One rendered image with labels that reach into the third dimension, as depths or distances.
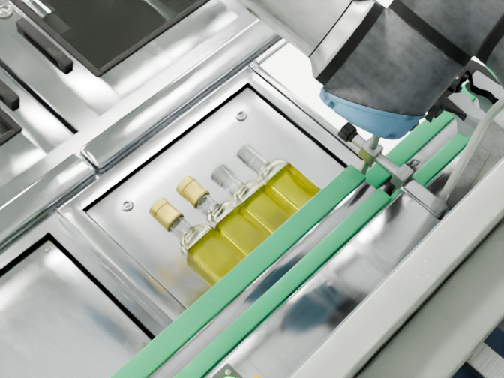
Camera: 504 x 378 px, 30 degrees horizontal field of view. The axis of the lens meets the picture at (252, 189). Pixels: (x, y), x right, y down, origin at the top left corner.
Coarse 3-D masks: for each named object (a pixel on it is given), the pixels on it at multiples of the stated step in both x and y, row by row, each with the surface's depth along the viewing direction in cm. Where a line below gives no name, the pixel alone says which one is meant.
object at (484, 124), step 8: (496, 104) 122; (488, 112) 121; (496, 112) 122; (488, 120) 122; (480, 128) 123; (472, 136) 125; (480, 136) 125; (472, 144) 126; (464, 152) 128; (472, 152) 128; (464, 160) 129; (456, 168) 131; (464, 168) 131; (456, 176) 132; (448, 184) 135; (448, 192) 137
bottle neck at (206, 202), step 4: (204, 196) 147; (208, 196) 147; (200, 200) 146; (204, 200) 146; (208, 200) 146; (212, 200) 147; (196, 204) 147; (200, 204) 147; (204, 204) 146; (208, 204) 146; (212, 204) 146; (200, 208) 147; (204, 208) 146; (208, 208) 146; (204, 212) 147
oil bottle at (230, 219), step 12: (216, 204) 146; (228, 204) 145; (216, 216) 144; (228, 216) 144; (240, 216) 144; (252, 216) 144; (216, 228) 143; (228, 228) 143; (240, 228) 143; (252, 228) 143; (264, 228) 143; (228, 240) 143; (240, 240) 142; (252, 240) 142; (264, 240) 142
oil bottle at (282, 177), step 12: (264, 168) 150; (276, 168) 149; (288, 168) 150; (264, 180) 149; (276, 180) 148; (288, 180) 148; (300, 180) 149; (276, 192) 148; (288, 192) 147; (300, 192) 147; (312, 192) 148; (300, 204) 146
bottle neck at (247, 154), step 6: (246, 144) 153; (240, 150) 152; (246, 150) 152; (252, 150) 152; (240, 156) 152; (246, 156) 152; (252, 156) 152; (258, 156) 152; (246, 162) 152; (252, 162) 152; (258, 162) 151; (264, 162) 151; (252, 168) 152; (258, 168) 151
